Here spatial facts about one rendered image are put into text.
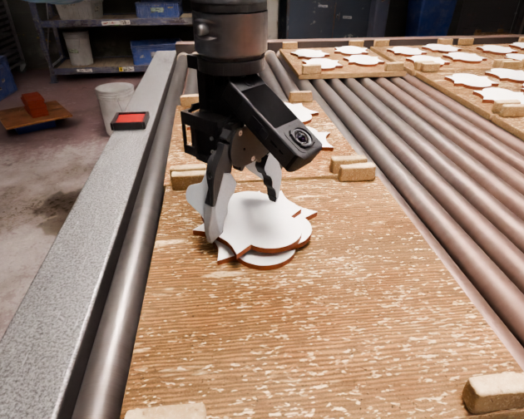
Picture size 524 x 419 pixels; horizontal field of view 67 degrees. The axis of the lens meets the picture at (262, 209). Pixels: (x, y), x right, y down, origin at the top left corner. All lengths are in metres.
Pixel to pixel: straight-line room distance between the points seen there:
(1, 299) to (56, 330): 1.60
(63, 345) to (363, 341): 0.30
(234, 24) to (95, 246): 0.34
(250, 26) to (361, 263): 0.29
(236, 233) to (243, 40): 0.22
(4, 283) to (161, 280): 1.73
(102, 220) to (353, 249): 0.36
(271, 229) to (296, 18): 5.06
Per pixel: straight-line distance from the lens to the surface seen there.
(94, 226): 0.63
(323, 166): 0.71
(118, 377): 0.43
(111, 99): 3.40
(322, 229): 0.54
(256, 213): 0.53
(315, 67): 1.32
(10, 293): 2.10
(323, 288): 0.46
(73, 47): 5.48
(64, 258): 0.58
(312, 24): 5.55
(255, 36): 0.42
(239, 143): 0.44
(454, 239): 0.61
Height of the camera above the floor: 1.25
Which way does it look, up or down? 32 degrees down
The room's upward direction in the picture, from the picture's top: straight up
